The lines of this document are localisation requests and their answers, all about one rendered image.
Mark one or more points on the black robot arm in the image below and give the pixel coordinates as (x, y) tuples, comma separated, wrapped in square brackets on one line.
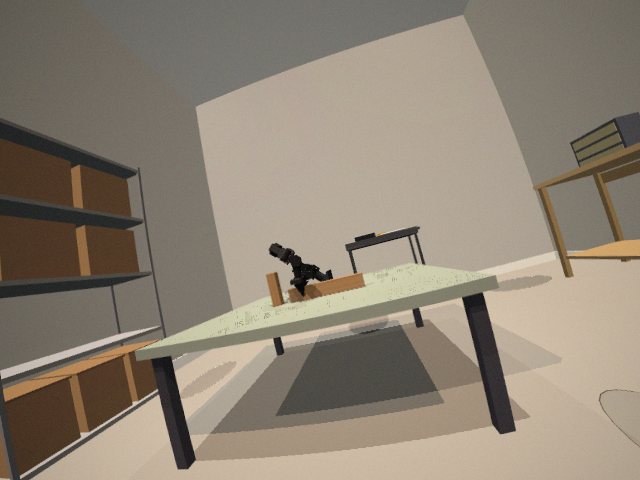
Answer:
[(286, 255)]

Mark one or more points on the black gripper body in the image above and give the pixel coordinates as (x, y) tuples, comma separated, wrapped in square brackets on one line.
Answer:
[(297, 274)]

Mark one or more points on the brown wooden plank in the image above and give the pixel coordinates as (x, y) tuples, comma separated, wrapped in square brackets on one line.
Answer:
[(328, 287)]

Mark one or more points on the brown wooden post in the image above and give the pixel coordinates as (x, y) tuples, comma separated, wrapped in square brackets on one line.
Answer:
[(274, 288)]

